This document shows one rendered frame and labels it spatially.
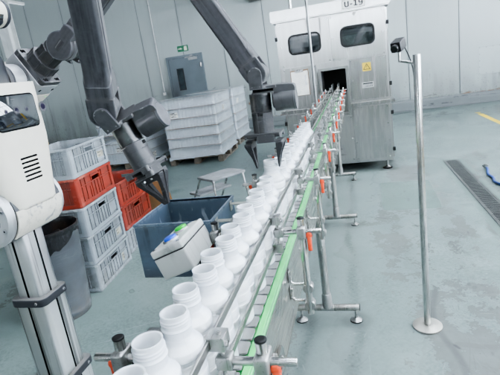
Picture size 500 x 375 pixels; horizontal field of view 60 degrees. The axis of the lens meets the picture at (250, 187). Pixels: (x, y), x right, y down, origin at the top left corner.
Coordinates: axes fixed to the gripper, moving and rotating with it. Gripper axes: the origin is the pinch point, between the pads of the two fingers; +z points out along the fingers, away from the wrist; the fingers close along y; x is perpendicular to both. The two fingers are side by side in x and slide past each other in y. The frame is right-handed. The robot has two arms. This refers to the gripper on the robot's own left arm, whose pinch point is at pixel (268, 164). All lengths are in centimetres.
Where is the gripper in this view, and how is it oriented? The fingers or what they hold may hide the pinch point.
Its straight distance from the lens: 120.8
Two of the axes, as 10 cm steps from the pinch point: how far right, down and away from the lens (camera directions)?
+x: -2.2, 2.8, -9.3
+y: -9.7, 0.7, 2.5
